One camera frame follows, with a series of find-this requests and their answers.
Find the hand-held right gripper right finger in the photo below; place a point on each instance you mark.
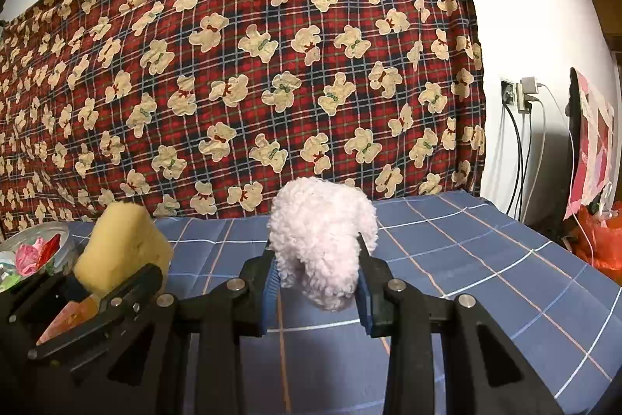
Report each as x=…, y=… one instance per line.
x=367, y=303

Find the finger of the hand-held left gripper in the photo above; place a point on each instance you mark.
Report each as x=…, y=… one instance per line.
x=121, y=303
x=34, y=298

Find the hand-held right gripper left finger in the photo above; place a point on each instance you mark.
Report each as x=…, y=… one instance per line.
x=269, y=298

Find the yellow sponge block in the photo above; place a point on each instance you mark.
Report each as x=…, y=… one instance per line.
x=121, y=245

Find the round metal tin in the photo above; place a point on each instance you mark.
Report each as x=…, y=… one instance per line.
x=68, y=249

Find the pink fluffy cloth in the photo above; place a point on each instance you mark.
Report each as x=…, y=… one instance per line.
x=320, y=235

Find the blue plaid bedsheet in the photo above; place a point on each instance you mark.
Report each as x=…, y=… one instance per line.
x=486, y=259

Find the orange plastic bag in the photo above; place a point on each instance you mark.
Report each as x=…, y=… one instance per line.
x=605, y=249

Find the red plaid bear-print blanket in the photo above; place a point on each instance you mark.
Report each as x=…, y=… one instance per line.
x=243, y=55

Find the black board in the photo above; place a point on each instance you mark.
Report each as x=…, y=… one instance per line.
x=573, y=152

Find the white plug charger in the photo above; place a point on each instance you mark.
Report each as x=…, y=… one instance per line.
x=528, y=94

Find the pink printed poster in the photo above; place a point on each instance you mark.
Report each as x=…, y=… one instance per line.
x=595, y=142

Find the brown wooden cabinet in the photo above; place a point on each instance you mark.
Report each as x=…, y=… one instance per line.
x=610, y=16

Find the wall socket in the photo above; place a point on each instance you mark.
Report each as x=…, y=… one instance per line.
x=508, y=91

